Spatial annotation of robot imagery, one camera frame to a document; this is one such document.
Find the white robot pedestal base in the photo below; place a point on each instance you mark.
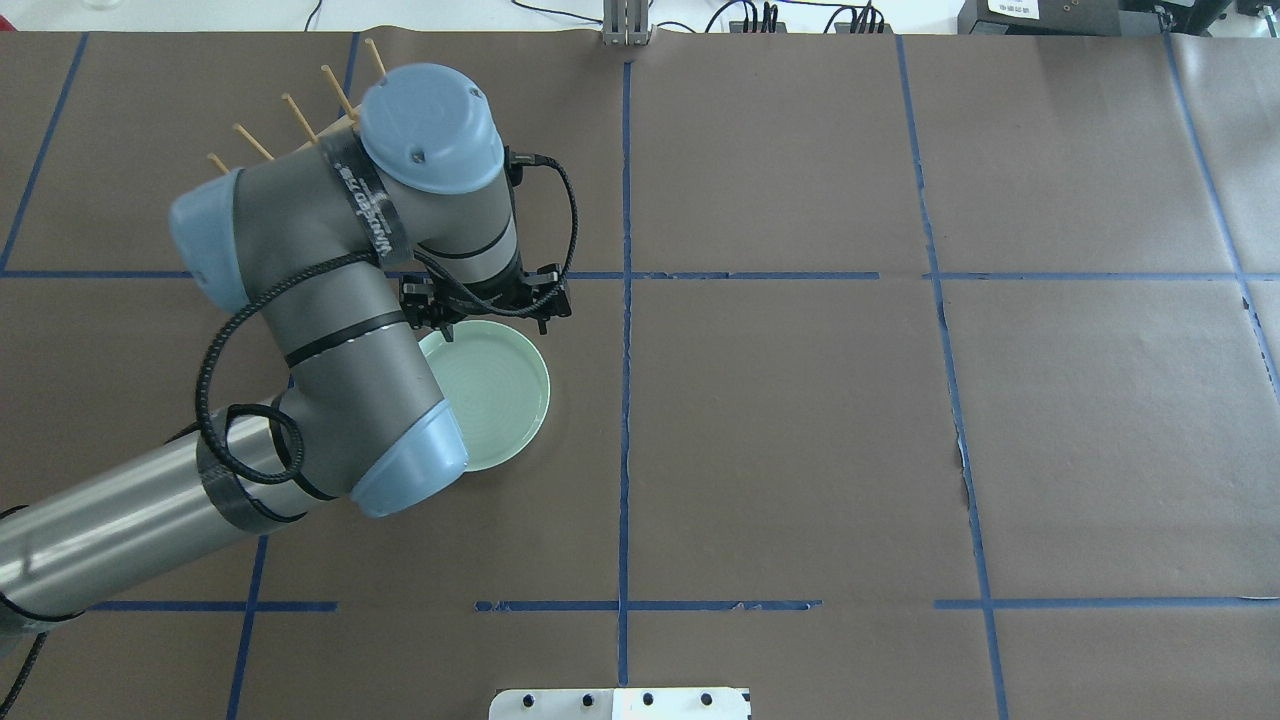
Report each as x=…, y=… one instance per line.
x=623, y=703

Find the light green ceramic plate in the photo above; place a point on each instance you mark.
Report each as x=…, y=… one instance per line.
x=498, y=385

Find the aluminium frame post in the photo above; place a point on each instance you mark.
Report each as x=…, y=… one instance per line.
x=626, y=23

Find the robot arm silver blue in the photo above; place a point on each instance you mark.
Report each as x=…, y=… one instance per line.
x=327, y=261

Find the black power box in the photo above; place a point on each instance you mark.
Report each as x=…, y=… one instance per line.
x=1061, y=18

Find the wooden dish rack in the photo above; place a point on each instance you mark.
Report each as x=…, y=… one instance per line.
x=300, y=110

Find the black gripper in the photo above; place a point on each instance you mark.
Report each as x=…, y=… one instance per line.
x=418, y=299

